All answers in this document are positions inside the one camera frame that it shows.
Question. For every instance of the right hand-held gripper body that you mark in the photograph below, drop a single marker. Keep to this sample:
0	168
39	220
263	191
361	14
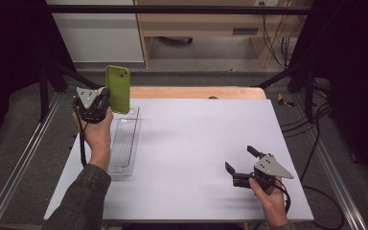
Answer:
265	174

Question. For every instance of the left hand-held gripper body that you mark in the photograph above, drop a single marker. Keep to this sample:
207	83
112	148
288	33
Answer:
91	105

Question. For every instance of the green phone case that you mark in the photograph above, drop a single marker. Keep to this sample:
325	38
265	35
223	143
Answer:
118	89

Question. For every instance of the clear plastic tray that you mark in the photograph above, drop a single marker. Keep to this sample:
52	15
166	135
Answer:
126	140

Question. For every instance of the person's right hand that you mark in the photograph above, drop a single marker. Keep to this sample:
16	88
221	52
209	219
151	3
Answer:
270	204

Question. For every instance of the person's left hand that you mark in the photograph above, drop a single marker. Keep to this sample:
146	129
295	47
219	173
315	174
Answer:
99	137

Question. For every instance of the black metal stand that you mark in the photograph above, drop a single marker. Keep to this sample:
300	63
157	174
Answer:
309	92
44	89

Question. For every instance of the yellow and black tape piece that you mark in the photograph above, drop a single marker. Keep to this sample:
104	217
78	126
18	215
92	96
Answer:
281	99

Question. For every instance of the white cabinet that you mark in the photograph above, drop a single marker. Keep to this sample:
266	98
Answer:
99	35

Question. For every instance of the wooden table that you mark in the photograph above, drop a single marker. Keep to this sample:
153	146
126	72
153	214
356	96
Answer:
198	92

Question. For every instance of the dark curtain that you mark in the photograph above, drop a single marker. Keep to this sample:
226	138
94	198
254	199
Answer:
9	64
354	80

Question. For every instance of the light wooden desk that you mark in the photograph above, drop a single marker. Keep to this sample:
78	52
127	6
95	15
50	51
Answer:
204	22

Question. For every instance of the aluminium rail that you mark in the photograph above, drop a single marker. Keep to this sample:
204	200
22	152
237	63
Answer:
329	159
22	153

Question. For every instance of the black horizontal frame bar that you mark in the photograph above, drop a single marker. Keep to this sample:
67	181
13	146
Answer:
172	9

